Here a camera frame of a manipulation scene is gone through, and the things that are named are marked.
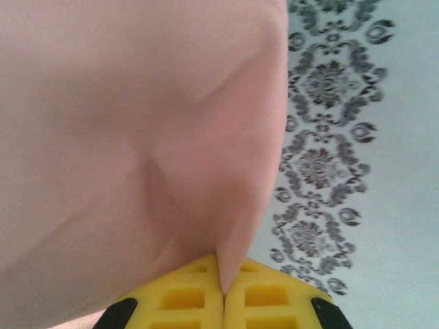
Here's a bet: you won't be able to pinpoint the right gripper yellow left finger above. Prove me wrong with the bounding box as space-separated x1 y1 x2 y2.
97 253 226 329

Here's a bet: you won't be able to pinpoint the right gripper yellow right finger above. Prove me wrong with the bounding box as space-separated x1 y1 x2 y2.
224 257 355 329

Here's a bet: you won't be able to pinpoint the pink shorts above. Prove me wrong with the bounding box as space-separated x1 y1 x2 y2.
0 0 289 329

